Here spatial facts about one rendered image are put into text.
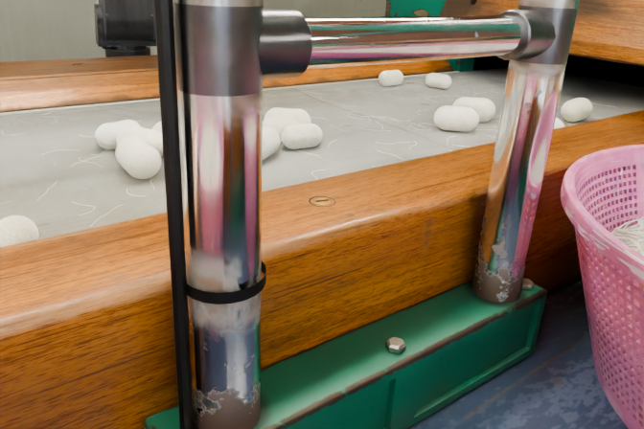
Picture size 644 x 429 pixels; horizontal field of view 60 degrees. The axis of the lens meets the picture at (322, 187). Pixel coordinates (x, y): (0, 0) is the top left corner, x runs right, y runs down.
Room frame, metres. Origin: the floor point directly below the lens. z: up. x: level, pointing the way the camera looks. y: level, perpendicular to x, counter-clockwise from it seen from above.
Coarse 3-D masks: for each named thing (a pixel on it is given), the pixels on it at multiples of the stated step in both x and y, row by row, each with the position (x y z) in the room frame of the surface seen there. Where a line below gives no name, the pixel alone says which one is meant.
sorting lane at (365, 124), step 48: (288, 96) 0.56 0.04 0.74; (336, 96) 0.57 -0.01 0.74; (384, 96) 0.59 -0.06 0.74; (432, 96) 0.60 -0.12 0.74; (480, 96) 0.61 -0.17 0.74; (0, 144) 0.36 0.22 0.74; (48, 144) 0.37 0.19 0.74; (96, 144) 0.37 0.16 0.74; (336, 144) 0.40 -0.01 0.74; (384, 144) 0.41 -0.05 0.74; (432, 144) 0.41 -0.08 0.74; (480, 144) 0.42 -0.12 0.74; (0, 192) 0.28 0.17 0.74; (48, 192) 0.28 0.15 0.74; (96, 192) 0.28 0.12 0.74; (144, 192) 0.29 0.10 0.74
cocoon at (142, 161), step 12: (120, 144) 0.32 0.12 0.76; (132, 144) 0.31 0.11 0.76; (144, 144) 0.31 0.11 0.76; (120, 156) 0.31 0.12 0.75; (132, 156) 0.30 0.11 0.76; (144, 156) 0.30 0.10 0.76; (156, 156) 0.31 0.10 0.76; (132, 168) 0.30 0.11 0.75; (144, 168) 0.30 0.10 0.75; (156, 168) 0.30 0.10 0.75
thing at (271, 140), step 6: (264, 126) 0.36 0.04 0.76; (264, 132) 0.35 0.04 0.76; (270, 132) 0.36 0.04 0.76; (276, 132) 0.36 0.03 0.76; (264, 138) 0.35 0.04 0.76; (270, 138) 0.35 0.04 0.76; (276, 138) 0.36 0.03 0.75; (264, 144) 0.34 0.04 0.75; (270, 144) 0.35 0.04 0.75; (276, 144) 0.36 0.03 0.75; (264, 150) 0.34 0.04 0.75; (270, 150) 0.35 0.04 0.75; (276, 150) 0.36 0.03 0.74; (264, 156) 0.34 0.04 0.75
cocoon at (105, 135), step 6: (126, 120) 0.37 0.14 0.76; (132, 120) 0.37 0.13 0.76; (102, 126) 0.36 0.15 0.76; (108, 126) 0.36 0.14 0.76; (114, 126) 0.36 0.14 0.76; (120, 126) 0.36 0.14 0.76; (96, 132) 0.36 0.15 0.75; (102, 132) 0.35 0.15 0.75; (108, 132) 0.35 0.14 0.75; (114, 132) 0.36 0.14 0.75; (96, 138) 0.35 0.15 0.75; (102, 138) 0.35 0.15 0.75; (108, 138) 0.35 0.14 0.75; (114, 138) 0.35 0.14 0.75; (102, 144) 0.35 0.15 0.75; (108, 144) 0.35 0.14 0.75; (114, 144) 0.35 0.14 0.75
